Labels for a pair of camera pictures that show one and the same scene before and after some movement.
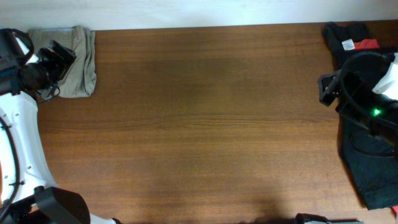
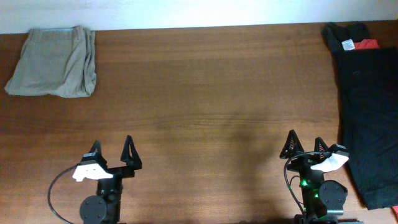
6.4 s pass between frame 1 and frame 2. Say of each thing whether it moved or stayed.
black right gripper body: moved
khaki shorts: stayed
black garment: stayed
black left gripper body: moved
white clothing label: stayed
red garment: stayed
